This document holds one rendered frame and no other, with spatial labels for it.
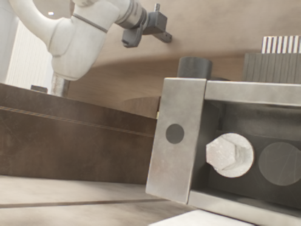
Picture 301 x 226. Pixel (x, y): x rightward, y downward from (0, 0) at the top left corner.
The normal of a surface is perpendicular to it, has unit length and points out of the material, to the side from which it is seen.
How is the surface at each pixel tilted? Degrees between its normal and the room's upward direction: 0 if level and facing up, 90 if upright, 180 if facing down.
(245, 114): 90
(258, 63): 90
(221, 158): 90
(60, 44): 109
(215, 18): 90
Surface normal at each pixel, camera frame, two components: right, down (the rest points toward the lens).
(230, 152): -0.51, -0.16
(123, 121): 0.58, 0.03
